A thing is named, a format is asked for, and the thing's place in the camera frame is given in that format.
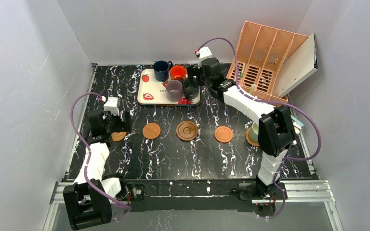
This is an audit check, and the dark ringed wooden coaster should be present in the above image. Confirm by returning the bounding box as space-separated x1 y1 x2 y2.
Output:
176 121 198 141

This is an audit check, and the light green mug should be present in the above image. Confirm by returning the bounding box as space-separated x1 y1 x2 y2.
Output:
248 122 259 143

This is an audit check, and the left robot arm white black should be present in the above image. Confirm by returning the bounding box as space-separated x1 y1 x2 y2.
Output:
63 109 132 231

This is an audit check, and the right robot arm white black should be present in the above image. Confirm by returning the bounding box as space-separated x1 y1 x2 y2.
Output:
186 58 295 196

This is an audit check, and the cork coaster far left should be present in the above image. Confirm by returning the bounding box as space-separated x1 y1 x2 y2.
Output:
111 131 127 142

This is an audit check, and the smooth wooden coaster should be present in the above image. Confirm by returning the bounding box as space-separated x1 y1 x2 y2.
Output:
142 123 161 140

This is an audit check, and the orange round coaster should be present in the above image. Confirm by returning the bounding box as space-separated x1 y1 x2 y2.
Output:
214 126 234 143

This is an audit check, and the woven rattan coaster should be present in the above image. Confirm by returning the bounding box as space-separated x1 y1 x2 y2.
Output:
245 128 260 147

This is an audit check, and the orange mug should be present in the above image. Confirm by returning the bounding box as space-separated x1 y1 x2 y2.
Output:
170 65 187 81

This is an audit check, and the dark green mug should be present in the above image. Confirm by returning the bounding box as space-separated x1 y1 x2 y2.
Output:
183 77 200 100

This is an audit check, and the lilac mug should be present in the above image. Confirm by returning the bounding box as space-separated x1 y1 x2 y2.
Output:
165 80 183 102

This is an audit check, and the navy blue mug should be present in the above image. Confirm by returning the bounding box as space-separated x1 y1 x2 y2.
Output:
153 60 173 82

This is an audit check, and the white strawberry tray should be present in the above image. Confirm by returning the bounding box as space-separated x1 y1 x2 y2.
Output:
137 69 201 106

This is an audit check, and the pink desk file organizer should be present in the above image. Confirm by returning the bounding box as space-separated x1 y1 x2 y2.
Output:
226 21 296 103

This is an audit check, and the white binder folder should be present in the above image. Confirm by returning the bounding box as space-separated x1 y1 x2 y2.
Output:
272 33 318 98

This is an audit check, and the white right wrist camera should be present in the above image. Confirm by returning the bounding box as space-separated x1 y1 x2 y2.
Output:
195 46 212 68

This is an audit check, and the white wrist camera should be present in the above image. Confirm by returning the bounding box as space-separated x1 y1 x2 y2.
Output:
103 97 120 116
195 46 212 68

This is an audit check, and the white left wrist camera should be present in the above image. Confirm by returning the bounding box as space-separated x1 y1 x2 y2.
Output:
103 97 120 116

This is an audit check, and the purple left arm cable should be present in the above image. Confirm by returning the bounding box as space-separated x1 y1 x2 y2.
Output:
70 92 132 223

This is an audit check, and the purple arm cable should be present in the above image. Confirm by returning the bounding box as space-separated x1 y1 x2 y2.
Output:
70 92 132 223
196 38 322 219

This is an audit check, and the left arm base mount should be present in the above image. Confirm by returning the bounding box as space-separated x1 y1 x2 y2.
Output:
108 181 146 220

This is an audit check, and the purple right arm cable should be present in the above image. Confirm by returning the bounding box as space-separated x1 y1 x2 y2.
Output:
196 38 322 219

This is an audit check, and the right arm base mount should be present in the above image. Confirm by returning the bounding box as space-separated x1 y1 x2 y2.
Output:
230 182 288 220

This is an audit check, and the aluminium front rail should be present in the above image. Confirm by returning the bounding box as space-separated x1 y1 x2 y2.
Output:
43 180 344 231

